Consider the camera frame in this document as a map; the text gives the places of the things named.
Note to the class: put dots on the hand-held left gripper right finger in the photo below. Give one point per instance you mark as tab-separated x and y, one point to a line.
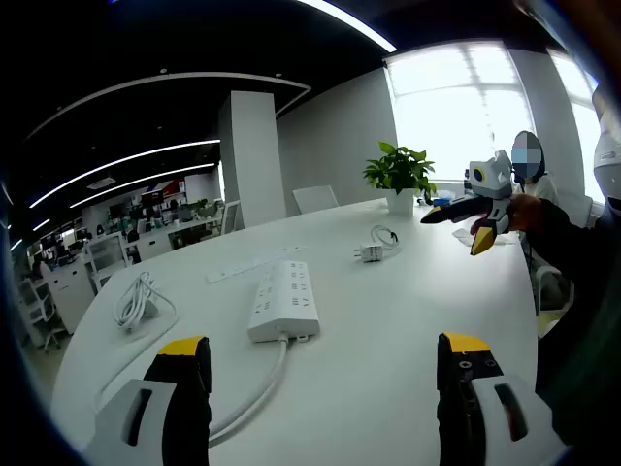
485	417

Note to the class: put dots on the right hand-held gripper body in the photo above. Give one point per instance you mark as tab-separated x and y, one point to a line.
492	172

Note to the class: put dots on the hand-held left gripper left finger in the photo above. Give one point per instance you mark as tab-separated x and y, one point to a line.
145	417

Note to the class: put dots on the white power strip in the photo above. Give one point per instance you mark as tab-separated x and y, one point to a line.
286	301

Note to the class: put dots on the white desk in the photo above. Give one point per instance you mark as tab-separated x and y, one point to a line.
378	315

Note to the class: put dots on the long ceiling light strip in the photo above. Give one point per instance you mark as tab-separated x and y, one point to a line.
359	24
155	176
145	154

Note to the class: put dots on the person's right hand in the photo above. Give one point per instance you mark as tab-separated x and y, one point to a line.
524	211

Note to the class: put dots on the blue box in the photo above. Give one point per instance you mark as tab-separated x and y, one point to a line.
444	201

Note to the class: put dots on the green potted plant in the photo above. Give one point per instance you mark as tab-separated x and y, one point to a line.
400	170

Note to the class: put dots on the white chest device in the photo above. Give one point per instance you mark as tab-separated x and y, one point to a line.
609	165

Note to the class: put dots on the person in dark sleeve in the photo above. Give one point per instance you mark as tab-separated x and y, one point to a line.
592	340

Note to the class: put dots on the white glass-front cabinet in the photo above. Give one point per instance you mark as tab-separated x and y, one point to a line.
104	257

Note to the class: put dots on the flat white socket panel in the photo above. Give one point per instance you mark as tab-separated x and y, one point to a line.
238	268

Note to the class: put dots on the white mesh chair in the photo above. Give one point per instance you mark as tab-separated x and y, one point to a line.
232	216

